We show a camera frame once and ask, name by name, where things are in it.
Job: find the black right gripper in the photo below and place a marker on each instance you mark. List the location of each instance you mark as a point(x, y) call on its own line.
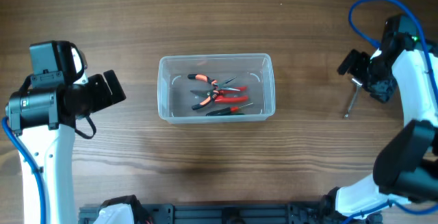
point(382, 91)

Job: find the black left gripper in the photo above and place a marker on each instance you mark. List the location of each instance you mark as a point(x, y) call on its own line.
point(105, 97)

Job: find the silver socket wrench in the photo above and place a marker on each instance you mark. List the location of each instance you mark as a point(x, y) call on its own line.
point(352, 99)

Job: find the red handle snips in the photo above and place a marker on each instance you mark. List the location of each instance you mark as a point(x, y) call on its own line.
point(232, 96)

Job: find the clear plastic container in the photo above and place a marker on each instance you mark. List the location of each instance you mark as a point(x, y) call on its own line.
point(175, 92)

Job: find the orange black needle-nose pliers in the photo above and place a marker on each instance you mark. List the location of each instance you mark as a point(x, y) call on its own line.
point(211, 94)

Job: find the black red handle screwdriver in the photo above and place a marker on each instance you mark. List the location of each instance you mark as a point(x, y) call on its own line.
point(227, 111)

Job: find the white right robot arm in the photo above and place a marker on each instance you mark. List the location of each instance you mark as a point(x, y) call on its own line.
point(401, 174)

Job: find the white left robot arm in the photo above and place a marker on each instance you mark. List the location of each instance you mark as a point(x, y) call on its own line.
point(41, 124)

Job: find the black aluminium base frame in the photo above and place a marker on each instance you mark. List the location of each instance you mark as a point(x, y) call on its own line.
point(291, 213)

